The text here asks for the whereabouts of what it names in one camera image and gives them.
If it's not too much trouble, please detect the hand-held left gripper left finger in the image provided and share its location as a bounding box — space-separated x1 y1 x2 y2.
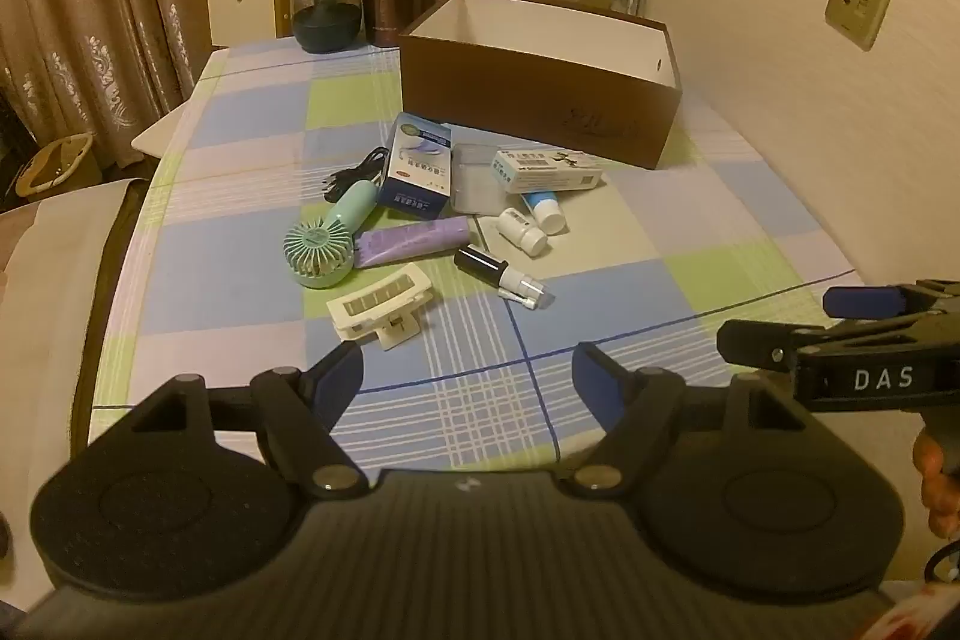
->
127 340 370 498

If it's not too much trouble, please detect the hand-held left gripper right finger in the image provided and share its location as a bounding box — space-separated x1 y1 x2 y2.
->
570 342 809 498

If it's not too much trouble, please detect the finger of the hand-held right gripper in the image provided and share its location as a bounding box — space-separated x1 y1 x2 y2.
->
716 317 931 377
823 280 960 327

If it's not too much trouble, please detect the purple tube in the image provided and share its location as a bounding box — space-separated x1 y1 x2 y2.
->
352 215 471 270

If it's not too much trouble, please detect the white parrot print medicine box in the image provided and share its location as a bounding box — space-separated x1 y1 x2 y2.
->
491 145 605 196

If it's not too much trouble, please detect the blue white medicine box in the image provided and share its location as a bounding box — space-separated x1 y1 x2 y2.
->
373 111 455 214

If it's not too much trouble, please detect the clear plastic box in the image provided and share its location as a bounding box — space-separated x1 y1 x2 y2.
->
450 141 511 216

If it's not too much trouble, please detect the brown cardboard box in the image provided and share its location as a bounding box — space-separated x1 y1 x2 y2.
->
397 0 683 170

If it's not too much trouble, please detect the person's right hand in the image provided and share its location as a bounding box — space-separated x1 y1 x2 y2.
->
912 430 960 537

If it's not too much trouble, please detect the cream hair claw clip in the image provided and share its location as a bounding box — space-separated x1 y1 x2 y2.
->
325 261 434 351

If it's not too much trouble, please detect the mint green handheld fan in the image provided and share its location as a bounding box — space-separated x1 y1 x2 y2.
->
283 179 385 290

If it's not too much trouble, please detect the black and white tube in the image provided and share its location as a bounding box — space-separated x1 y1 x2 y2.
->
454 242 552 311

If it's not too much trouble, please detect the small white bottle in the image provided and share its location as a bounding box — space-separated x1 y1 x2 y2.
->
496 206 550 256

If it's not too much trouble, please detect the blue hand cream tube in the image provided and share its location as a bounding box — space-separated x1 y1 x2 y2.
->
520 190 569 236

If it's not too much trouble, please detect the white board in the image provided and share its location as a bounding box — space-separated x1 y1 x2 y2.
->
131 100 200 161

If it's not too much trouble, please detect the wicker basket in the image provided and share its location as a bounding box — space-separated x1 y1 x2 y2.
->
15 131 102 199

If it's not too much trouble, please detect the dark glass jar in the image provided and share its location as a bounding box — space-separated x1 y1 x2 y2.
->
291 0 365 55

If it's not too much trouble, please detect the black cable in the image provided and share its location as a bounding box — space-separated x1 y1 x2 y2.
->
319 145 391 199

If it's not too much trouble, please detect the beige wall socket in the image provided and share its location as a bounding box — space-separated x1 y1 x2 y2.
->
825 0 892 50

